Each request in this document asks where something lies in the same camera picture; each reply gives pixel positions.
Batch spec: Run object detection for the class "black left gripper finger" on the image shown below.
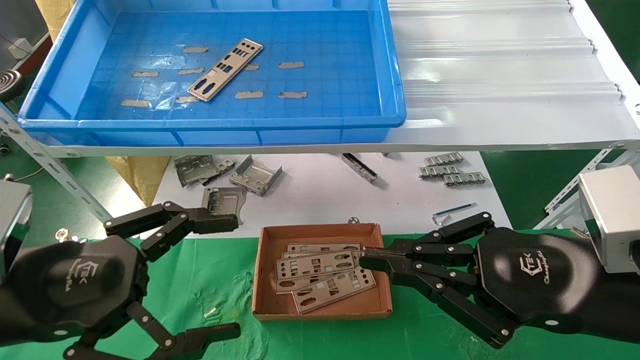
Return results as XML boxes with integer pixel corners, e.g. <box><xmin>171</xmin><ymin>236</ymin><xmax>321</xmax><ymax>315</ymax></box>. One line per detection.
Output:
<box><xmin>104</xmin><ymin>201</ymin><xmax>240</xmax><ymax>263</ymax></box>

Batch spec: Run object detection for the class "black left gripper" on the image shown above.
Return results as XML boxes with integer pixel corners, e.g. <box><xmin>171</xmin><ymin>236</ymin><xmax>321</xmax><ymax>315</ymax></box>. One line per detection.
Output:
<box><xmin>14</xmin><ymin>235</ymin><xmax>242</xmax><ymax>360</ymax></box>

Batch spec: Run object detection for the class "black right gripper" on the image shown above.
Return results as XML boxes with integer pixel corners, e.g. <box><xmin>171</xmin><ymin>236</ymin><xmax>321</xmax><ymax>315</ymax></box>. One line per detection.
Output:
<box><xmin>359</xmin><ymin>211</ymin><xmax>604</xmax><ymax>350</ymax></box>

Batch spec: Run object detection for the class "metal io shield plate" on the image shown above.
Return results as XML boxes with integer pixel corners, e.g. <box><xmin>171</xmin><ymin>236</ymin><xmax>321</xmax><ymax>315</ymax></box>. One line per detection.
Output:
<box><xmin>276</xmin><ymin>277</ymin><xmax>343</xmax><ymax>295</ymax></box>
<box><xmin>285</xmin><ymin>242</ymin><xmax>363</xmax><ymax>263</ymax></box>
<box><xmin>291</xmin><ymin>265</ymin><xmax>377</xmax><ymax>315</ymax></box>
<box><xmin>274</xmin><ymin>250</ymin><xmax>362</xmax><ymax>282</ymax></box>
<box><xmin>187</xmin><ymin>38</ymin><xmax>264</xmax><ymax>102</ymax></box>

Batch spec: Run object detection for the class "brown cardboard box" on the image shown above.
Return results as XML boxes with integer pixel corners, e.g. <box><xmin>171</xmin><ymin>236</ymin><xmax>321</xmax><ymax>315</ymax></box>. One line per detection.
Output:
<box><xmin>251</xmin><ymin>223</ymin><xmax>394</xmax><ymax>321</ymax></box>

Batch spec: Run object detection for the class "blue plastic tray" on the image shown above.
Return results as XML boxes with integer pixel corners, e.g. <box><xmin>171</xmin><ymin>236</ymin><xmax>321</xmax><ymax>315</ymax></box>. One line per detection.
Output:
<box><xmin>17</xmin><ymin>0</ymin><xmax>407</xmax><ymax>147</ymax></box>

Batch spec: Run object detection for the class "flat stamped metal plate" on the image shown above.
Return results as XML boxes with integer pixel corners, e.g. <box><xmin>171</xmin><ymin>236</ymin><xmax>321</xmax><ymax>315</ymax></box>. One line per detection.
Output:
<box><xmin>201</xmin><ymin>186</ymin><xmax>247</xmax><ymax>224</ymax></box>

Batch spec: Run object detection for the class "green cloth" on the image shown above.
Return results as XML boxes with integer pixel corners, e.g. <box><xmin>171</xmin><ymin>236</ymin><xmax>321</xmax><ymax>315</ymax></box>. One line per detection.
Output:
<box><xmin>0</xmin><ymin>229</ymin><xmax>640</xmax><ymax>360</ymax></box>

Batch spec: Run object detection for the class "yellow woven sack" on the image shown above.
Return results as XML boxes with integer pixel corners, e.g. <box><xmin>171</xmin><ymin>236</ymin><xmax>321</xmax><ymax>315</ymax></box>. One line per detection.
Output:
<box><xmin>35</xmin><ymin>0</ymin><xmax>77</xmax><ymax>43</ymax></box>
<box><xmin>105</xmin><ymin>156</ymin><xmax>172</xmax><ymax>207</ymax></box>

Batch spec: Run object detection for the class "white paper board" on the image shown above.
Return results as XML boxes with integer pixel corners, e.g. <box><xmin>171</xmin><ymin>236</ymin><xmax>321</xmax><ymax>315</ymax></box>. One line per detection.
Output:
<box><xmin>140</xmin><ymin>152</ymin><xmax>513</xmax><ymax>240</ymax></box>

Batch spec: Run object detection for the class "toothed metal strip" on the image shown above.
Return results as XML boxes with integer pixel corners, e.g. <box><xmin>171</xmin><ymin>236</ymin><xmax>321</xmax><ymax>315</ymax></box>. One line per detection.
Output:
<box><xmin>443</xmin><ymin>172</ymin><xmax>487</xmax><ymax>186</ymax></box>
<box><xmin>418</xmin><ymin>165</ymin><xmax>462</xmax><ymax>179</ymax></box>
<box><xmin>424</xmin><ymin>152</ymin><xmax>464</xmax><ymax>166</ymax></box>

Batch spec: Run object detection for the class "long narrow metal strip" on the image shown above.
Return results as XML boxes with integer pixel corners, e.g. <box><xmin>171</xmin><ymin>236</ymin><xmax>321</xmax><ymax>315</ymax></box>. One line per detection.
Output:
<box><xmin>341</xmin><ymin>153</ymin><xmax>378</xmax><ymax>183</ymax></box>

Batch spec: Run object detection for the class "silver binder clip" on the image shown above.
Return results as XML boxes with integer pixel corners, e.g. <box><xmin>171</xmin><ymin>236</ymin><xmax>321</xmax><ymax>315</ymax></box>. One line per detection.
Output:
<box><xmin>56</xmin><ymin>228</ymin><xmax>90</xmax><ymax>245</ymax></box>

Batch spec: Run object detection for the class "perforated metal shelf leg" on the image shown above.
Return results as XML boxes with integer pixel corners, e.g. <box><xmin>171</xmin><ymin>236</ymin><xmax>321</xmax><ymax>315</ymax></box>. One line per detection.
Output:
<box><xmin>0</xmin><ymin>102</ymin><xmax>115</xmax><ymax>224</ymax></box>
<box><xmin>534</xmin><ymin>142</ymin><xmax>640</xmax><ymax>231</ymax></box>

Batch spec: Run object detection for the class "black spiral disc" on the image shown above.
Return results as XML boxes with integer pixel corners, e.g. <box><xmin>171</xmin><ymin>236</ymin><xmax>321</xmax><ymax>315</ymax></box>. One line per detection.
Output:
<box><xmin>0</xmin><ymin>70</ymin><xmax>23</xmax><ymax>101</ymax></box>

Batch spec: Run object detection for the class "bent metal bracket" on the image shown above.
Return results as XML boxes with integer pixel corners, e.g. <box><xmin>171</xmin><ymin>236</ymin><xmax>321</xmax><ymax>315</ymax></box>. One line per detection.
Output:
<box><xmin>174</xmin><ymin>155</ymin><xmax>219</xmax><ymax>188</ymax></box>

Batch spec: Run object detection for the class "open metal tray bracket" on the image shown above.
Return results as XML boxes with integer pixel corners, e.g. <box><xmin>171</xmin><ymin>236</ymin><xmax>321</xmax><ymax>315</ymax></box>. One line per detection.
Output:
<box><xmin>229</xmin><ymin>155</ymin><xmax>283</xmax><ymax>197</ymax></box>

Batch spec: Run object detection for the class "blue handled hex key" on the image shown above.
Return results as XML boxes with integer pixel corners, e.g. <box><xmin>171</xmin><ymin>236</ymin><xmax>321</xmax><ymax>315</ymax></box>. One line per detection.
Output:
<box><xmin>432</xmin><ymin>202</ymin><xmax>478</xmax><ymax>226</ymax></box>

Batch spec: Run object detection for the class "thin white cable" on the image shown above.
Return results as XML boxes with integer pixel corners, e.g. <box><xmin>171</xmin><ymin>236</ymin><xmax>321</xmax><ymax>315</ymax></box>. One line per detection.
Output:
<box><xmin>11</xmin><ymin>167</ymin><xmax>45</xmax><ymax>183</ymax></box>

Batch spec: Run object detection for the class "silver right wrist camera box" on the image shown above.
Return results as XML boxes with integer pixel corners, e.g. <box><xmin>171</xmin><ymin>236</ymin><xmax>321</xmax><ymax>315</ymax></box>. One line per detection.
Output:
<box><xmin>578</xmin><ymin>164</ymin><xmax>640</xmax><ymax>275</ymax></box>

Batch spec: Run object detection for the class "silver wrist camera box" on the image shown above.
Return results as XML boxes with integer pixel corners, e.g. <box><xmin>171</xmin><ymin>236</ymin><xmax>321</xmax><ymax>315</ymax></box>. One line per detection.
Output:
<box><xmin>578</xmin><ymin>164</ymin><xmax>640</xmax><ymax>275</ymax></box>
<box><xmin>0</xmin><ymin>180</ymin><xmax>34</xmax><ymax>283</ymax></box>

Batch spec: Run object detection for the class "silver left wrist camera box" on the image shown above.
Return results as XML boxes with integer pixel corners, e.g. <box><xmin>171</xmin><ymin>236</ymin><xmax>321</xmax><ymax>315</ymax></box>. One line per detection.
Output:
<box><xmin>0</xmin><ymin>180</ymin><xmax>34</xmax><ymax>283</ymax></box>

